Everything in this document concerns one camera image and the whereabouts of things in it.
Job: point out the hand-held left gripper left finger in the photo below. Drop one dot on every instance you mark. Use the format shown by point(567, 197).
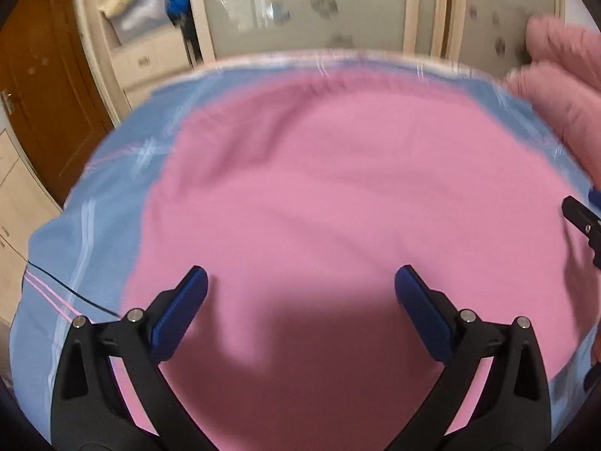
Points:
point(181, 312)

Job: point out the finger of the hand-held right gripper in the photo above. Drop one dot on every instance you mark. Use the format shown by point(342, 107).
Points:
point(580, 216)

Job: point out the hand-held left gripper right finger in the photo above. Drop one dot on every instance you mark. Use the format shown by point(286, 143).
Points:
point(422, 314)

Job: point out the pink garment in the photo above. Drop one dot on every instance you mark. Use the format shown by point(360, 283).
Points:
point(328, 188)

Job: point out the blue striped bed sheet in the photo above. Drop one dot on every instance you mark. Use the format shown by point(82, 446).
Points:
point(112, 174)

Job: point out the beige drawer cabinet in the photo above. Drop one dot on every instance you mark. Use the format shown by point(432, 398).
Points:
point(19, 206)

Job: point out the brown wooden door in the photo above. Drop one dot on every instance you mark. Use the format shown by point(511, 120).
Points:
point(51, 80)

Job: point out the cream wardrobe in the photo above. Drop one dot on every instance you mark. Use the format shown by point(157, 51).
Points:
point(366, 4)

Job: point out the white bag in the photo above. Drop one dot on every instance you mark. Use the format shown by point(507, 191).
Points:
point(141, 14)

